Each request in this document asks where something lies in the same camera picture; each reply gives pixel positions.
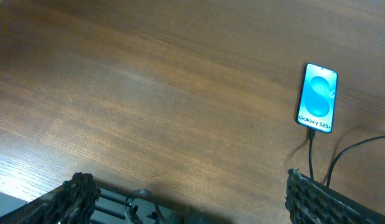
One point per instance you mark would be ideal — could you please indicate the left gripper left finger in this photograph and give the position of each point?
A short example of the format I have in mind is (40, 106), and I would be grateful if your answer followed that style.
(72, 202)

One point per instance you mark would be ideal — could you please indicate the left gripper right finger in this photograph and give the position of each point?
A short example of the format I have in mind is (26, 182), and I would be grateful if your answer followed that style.
(310, 202)

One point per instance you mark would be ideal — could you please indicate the blue Galaxy smartphone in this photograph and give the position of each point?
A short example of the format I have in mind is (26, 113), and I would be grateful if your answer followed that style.
(317, 100)

